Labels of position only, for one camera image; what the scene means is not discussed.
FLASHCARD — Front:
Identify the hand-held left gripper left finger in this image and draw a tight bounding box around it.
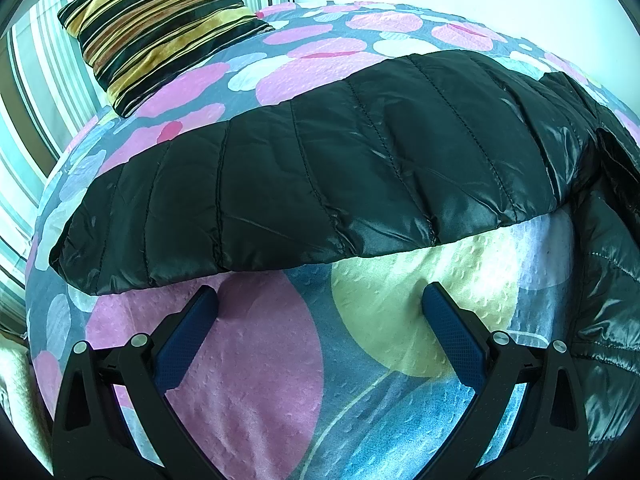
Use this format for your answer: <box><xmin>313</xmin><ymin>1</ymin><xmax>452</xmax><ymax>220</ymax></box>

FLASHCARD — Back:
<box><xmin>50</xmin><ymin>284</ymin><xmax>221</xmax><ymax>480</ymax></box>

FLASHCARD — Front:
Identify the polka dot bed sheet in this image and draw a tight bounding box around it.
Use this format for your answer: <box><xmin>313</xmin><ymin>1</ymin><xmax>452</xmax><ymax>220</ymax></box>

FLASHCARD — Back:
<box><xmin>25</xmin><ymin>0</ymin><xmax>640</xmax><ymax>480</ymax></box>

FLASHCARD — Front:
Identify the white textured cloth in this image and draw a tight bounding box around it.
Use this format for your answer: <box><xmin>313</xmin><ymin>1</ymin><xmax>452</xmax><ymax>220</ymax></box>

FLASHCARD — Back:
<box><xmin>0</xmin><ymin>337</ymin><xmax>57</xmax><ymax>466</ymax></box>

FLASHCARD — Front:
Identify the black puffer jacket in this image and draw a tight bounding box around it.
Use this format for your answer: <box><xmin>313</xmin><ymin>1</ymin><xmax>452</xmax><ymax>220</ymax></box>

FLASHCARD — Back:
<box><xmin>49</xmin><ymin>50</ymin><xmax>640</xmax><ymax>480</ymax></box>

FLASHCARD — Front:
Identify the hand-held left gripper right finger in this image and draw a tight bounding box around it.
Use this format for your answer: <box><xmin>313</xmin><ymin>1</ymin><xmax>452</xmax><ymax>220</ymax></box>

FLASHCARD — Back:
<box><xmin>422</xmin><ymin>281</ymin><xmax>603</xmax><ymax>480</ymax></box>

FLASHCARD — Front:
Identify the teal striped curtain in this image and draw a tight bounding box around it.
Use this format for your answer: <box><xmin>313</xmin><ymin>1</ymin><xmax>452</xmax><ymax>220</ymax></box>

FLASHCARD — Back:
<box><xmin>0</xmin><ymin>0</ymin><xmax>296</xmax><ymax>341</ymax></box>

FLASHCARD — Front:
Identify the yellow black striped pillow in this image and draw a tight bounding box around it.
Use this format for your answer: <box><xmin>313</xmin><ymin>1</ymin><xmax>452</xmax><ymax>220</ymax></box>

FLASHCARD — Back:
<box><xmin>57</xmin><ymin>0</ymin><xmax>273</xmax><ymax>118</ymax></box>

